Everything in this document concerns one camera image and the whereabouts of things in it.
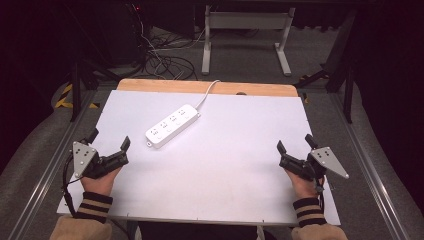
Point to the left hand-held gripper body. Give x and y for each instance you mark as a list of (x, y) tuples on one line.
[(86, 163)]

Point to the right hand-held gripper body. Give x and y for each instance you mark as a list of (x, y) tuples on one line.
[(325, 160)]

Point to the person's left hand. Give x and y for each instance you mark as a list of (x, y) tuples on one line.
[(100, 183)]

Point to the person's right hand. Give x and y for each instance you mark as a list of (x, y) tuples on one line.
[(305, 186)]

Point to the black yellow hazard tape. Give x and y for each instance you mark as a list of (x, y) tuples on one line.
[(66, 98)]

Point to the white power strip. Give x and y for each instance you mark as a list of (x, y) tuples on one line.
[(172, 126)]

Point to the black tripod stand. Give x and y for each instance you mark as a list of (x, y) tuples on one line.
[(77, 86)]

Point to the white board sheet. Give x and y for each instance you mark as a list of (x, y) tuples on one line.
[(213, 160)]

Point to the black metal stand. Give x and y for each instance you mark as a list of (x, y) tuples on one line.
[(345, 76)]

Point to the black equipment case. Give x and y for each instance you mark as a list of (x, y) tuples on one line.
[(125, 33)]

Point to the aluminium rail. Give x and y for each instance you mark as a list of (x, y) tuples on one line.
[(43, 173), (365, 166)]

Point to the white metal stand frame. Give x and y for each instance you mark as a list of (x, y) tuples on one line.
[(246, 20)]

